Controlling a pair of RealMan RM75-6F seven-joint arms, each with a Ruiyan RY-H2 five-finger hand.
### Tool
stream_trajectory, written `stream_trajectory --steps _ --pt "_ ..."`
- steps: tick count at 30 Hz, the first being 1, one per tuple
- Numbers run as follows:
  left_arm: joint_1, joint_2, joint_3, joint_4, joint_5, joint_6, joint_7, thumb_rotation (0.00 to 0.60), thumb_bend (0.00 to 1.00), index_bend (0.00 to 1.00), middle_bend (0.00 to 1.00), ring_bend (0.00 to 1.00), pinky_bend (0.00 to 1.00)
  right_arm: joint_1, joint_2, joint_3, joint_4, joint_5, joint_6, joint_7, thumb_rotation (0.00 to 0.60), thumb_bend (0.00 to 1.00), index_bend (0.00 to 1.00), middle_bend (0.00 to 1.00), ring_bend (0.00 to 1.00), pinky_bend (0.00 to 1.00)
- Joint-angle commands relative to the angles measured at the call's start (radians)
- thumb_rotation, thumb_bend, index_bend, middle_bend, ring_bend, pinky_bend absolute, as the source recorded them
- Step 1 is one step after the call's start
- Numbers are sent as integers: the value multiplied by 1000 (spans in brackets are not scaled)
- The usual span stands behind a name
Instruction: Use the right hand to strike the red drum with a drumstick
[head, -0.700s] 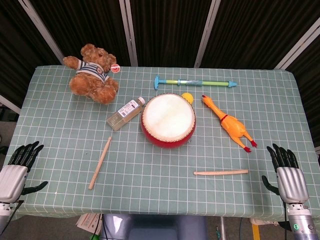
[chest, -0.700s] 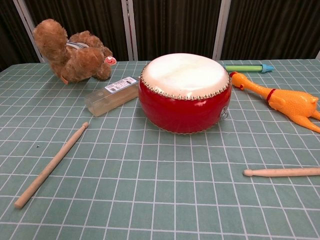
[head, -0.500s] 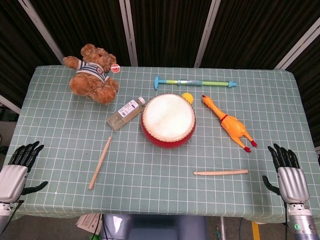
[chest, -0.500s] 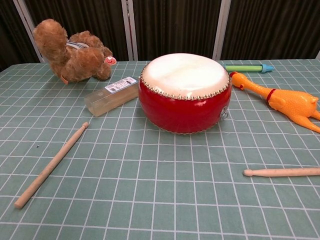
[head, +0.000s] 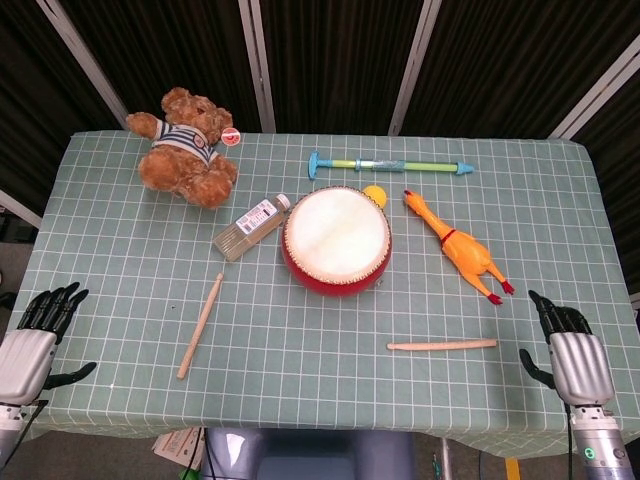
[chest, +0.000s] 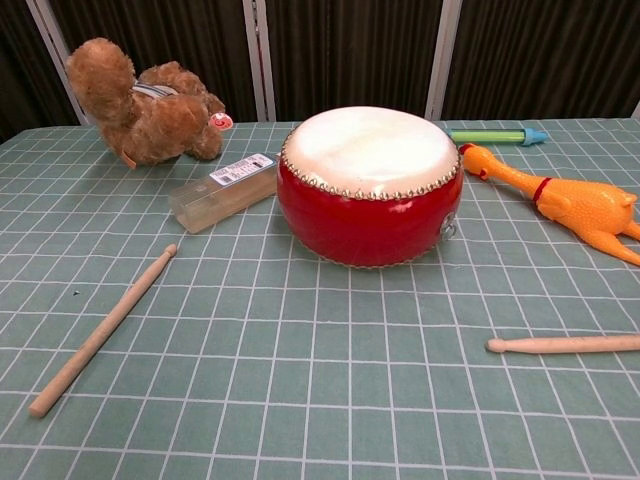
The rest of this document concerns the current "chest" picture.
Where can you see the green blue water squirter tube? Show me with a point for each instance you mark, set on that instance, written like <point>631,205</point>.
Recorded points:
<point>492,135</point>

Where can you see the clear plastic box with label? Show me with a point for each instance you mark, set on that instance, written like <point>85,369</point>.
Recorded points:
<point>220,197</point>

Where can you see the dark ribbed partition panel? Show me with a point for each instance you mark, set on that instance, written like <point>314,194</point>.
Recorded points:
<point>350,50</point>
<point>545,55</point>
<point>20,65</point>
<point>175,35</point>

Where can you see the white partition frame post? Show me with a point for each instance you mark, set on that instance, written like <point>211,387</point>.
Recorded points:
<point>445,50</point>
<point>50,35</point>
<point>258,50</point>

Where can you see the wooden drumstick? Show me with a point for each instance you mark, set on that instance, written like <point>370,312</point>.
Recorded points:
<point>105,331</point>
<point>565,344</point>

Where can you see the red drum white skin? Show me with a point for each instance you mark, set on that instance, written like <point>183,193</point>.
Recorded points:
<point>365,210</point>

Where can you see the green grid cutting mat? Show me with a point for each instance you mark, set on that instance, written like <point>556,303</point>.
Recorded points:
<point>300,375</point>

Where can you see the yellow rubber chicken toy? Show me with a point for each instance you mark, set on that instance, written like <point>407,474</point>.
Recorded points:
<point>580,205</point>

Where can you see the brown plush teddy bear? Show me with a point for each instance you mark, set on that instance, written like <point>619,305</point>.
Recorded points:
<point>150,115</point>

